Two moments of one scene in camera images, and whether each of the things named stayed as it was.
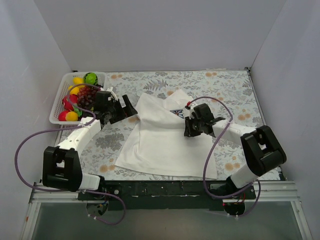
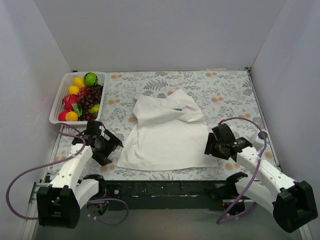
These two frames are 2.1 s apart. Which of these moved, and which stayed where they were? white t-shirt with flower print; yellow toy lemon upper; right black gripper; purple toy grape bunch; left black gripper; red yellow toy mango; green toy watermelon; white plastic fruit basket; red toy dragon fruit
Moved: left black gripper; right black gripper; white t-shirt with flower print
Stayed: white plastic fruit basket; green toy watermelon; yellow toy lemon upper; red yellow toy mango; purple toy grape bunch; red toy dragon fruit
